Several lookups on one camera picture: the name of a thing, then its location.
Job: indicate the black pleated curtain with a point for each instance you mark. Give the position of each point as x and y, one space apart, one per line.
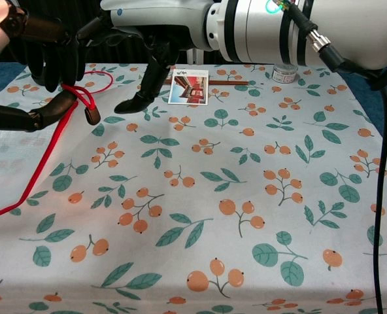
115 54

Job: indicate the clear mesh zipper pouch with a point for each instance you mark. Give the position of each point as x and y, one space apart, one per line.
4 157

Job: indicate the floral tablecloth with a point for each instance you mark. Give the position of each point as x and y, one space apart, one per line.
213 163

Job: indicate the brown wooden stick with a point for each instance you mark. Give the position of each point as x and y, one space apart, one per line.
229 82

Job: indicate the postcard with red building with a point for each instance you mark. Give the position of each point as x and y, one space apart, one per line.
188 88

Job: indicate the small clear jar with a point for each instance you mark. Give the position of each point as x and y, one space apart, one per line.
284 75

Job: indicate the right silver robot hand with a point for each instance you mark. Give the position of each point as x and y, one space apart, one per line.
154 16

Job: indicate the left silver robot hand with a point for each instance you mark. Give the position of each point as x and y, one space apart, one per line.
43 29

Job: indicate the white metal frame post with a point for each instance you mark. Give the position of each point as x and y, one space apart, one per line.
195 56

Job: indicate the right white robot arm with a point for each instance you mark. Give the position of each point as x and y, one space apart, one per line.
262 29

